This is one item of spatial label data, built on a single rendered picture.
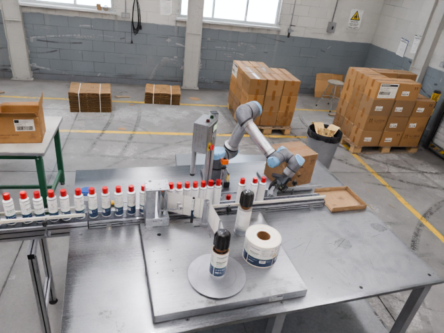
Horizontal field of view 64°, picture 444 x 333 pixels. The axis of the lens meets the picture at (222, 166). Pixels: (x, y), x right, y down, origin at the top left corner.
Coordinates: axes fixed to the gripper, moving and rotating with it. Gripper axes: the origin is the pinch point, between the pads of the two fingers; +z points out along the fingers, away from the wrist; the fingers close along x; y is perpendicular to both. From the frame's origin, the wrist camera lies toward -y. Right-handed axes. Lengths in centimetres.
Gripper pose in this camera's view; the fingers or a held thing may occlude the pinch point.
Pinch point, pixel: (268, 194)
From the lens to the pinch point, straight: 253.2
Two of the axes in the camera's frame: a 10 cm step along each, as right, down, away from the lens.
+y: 2.9, 5.0, -8.2
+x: 7.7, 3.9, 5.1
